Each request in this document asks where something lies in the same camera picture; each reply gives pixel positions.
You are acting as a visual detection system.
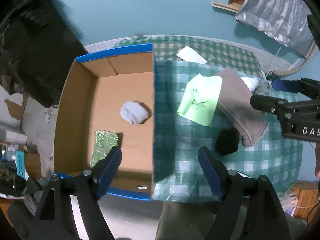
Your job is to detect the white paper card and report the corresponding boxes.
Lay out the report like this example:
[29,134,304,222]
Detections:
[176,46,207,64]

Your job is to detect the green checkered tablecloth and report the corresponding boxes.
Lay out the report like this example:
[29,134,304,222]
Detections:
[113,35,304,204]

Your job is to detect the black sock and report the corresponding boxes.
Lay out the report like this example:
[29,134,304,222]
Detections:
[215,128,240,157]

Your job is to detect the green sequin pouch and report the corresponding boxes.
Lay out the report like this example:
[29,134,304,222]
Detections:
[89,131,118,167]

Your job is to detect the cardboard strip on floor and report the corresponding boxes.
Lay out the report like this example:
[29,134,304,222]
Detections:
[211,1,242,13]

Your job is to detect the braided rope handle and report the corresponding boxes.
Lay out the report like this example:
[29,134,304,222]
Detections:
[265,41,317,80]

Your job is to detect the grey-brown fleece pouch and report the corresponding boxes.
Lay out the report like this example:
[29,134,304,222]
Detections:
[217,69,269,148]

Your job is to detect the blue cardboard box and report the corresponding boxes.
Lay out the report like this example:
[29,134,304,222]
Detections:
[53,43,154,201]

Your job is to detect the light green cloth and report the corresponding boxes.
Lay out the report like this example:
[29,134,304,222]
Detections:
[177,74,222,126]

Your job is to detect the silver foil bag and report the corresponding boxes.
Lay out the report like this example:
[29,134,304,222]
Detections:
[235,0,315,58]

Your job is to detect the black bag at left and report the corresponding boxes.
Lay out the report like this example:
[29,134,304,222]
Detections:
[1,0,87,108]

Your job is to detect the teal labelled box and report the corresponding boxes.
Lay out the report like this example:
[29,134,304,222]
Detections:
[15,151,29,180]

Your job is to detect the grey rolled sock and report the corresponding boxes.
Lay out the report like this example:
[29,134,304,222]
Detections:
[120,101,149,124]

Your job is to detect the white rolled sock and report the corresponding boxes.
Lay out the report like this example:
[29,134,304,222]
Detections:
[241,76,259,93]

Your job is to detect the beige crumpled cloth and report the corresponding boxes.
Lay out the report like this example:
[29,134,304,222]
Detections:
[253,79,272,96]

